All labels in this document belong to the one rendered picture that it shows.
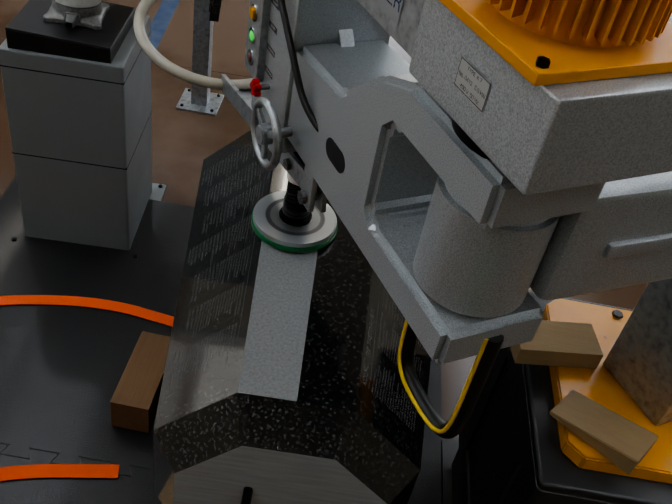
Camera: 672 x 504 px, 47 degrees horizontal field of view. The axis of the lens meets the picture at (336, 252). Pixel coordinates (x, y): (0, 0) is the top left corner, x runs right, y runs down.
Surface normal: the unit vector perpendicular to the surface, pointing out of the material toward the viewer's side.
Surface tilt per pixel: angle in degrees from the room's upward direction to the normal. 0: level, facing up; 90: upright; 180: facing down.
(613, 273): 90
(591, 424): 12
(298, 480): 90
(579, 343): 0
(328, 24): 90
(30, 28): 3
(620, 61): 0
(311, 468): 90
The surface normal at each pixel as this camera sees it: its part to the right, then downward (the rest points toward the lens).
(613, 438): 0.00, -0.84
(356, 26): 0.40, 0.65
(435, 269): -0.82, 0.28
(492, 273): -0.04, 0.65
